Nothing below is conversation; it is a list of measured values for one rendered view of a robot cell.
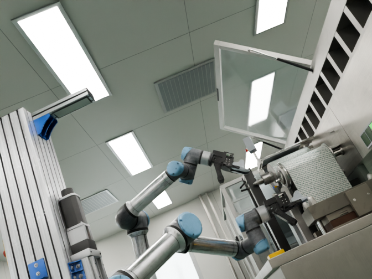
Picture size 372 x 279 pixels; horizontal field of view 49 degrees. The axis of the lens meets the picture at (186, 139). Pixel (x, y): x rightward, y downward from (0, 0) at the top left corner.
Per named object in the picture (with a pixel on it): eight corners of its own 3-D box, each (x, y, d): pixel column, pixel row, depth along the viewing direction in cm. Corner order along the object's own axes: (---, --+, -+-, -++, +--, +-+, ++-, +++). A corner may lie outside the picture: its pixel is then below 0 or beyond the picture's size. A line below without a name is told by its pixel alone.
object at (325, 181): (310, 213, 190) (291, 179, 197) (355, 193, 191) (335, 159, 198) (310, 213, 189) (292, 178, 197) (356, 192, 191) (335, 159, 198)
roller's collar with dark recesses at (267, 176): (265, 186, 232) (259, 176, 234) (274, 182, 232) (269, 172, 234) (265, 183, 226) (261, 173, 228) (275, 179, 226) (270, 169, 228)
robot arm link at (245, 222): (241, 235, 193) (233, 219, 196) (262, 226, 194) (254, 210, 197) (242, 232, 186) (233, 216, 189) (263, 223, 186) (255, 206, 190)
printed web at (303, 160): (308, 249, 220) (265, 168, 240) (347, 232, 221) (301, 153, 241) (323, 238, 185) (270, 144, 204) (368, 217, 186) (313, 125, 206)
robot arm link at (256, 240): (259, 255, 193) (249, 233, 197) (274, 246, 185) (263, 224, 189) (248, 259, 188) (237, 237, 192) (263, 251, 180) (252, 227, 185)
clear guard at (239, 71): (223, 127, 313) (223, 126, 313) (288, 143, 302) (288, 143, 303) (218, 46, 217) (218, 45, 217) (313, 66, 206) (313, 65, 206)
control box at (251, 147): (248, 155, 273) (242, 143, 277) (257, 150, 271) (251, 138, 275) (246, 153, 266) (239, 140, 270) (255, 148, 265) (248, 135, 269)
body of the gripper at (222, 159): (234, 153, 209) (212, 148, 212) (231, 169, 206) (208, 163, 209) (234, 158, 216) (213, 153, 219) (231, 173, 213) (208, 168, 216)
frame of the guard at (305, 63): (217, 134, 316) (220, 126, 318) (288, 153, 304) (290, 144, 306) (210, 48, 212) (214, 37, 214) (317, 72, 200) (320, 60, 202)
